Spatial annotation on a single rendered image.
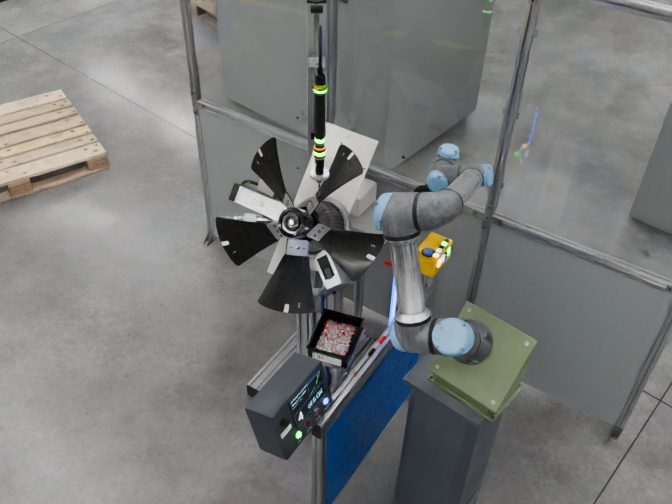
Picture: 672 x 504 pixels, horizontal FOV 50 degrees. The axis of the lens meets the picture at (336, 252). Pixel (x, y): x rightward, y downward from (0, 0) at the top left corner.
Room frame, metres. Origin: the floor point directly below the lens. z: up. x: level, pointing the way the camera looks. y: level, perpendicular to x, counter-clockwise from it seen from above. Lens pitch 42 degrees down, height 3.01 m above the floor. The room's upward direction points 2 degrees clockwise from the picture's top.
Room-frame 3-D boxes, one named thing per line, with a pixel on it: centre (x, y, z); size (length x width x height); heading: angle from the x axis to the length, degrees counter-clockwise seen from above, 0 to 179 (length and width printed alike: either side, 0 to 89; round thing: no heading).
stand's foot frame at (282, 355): (2.37, 0.08, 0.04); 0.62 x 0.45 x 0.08; 148
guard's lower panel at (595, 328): (2.73, -0.32, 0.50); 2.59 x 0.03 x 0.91; 58
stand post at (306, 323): (2.28, 0.13, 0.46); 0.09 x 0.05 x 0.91; 58
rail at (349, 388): (1.85, -0.19, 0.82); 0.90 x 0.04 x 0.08; 148
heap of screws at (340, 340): (1.88, -0.01, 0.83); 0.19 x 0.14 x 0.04; 163
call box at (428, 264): (2.19, -0.39, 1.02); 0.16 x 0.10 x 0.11; 148
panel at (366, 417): (1.85, -0.19, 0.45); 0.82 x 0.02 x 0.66; 148
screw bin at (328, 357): (1.88, -0.01, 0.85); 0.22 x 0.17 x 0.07; 163
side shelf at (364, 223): (2.65, -0.12, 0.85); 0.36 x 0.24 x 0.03; 58
